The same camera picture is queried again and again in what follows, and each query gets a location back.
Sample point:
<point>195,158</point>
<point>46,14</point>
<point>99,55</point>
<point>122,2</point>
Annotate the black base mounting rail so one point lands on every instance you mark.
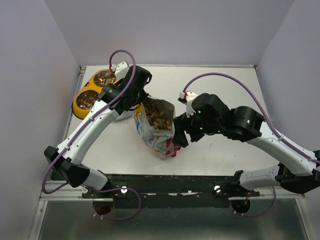
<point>169,191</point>

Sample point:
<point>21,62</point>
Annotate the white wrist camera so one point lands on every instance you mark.
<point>120,70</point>
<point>187,98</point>

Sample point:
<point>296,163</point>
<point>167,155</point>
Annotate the yellow double pet bowl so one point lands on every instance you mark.
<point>86,97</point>

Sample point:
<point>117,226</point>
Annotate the pet food kibble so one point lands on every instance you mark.
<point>156,117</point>

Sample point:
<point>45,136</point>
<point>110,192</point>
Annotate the aluminium frame rail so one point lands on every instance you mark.
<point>65,194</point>

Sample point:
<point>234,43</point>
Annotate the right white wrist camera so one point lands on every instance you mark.
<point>187,98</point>

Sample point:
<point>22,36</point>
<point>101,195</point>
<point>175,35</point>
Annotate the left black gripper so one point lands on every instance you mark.
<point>142,96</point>

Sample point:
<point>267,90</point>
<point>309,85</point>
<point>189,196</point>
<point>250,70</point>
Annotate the metal food scoop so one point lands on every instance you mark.
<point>124,116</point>

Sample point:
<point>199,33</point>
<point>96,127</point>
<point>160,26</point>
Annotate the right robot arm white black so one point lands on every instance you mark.
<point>207,115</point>

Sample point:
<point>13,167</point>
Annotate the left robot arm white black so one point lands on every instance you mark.
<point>114,99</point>

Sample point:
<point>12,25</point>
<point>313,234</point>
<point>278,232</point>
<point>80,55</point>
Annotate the pet food bag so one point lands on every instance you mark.
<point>159,141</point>

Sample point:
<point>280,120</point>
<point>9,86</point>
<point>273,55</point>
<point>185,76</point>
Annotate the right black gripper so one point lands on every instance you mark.
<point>182,123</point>

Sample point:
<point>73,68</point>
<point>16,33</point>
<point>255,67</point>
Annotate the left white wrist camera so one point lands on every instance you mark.
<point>120,70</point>

